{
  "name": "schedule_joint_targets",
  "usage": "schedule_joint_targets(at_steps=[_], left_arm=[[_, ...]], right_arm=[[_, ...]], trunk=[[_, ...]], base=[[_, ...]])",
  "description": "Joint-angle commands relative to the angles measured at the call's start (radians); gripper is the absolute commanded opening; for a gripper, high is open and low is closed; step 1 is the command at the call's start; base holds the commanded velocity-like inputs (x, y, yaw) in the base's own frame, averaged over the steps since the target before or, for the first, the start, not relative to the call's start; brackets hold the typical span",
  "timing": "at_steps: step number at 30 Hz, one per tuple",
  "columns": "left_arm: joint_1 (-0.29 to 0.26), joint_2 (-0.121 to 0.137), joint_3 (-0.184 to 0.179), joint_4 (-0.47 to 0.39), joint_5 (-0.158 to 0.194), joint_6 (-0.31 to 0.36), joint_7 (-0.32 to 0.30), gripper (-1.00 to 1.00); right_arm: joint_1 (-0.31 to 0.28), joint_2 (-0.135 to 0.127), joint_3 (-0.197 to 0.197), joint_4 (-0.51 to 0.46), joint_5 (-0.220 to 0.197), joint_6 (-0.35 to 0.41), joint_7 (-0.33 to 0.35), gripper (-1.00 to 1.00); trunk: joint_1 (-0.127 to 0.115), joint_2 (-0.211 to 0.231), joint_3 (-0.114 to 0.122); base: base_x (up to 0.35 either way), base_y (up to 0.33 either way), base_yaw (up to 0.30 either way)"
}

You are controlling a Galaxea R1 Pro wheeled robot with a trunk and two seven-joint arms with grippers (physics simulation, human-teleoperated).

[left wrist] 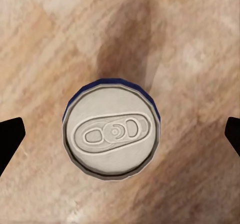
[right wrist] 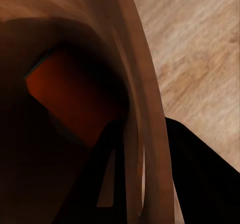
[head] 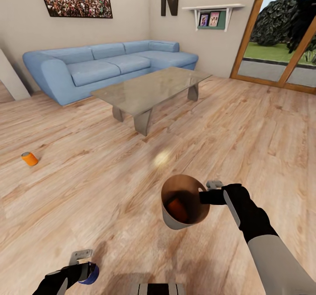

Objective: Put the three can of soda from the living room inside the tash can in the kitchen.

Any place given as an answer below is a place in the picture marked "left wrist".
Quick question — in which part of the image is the can of soda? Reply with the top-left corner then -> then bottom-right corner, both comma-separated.
61,78 -> 161,182

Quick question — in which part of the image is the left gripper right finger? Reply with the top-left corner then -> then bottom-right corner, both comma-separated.
224,116 -> 240,156

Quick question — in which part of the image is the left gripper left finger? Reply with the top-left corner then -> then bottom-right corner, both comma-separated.
0,117 -> 26,176

